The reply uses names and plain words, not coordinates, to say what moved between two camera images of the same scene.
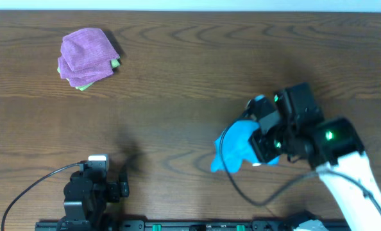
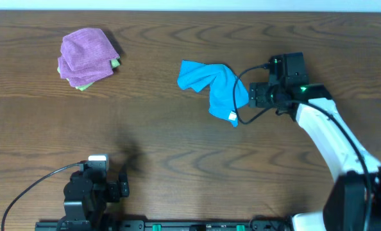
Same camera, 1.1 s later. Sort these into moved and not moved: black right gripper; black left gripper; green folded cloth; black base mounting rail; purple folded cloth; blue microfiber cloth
Moved: black right gripper; blue microfiber cloth
Not moved: green folded cloth; black base mounting rail; purple folded cloth; black left gripper
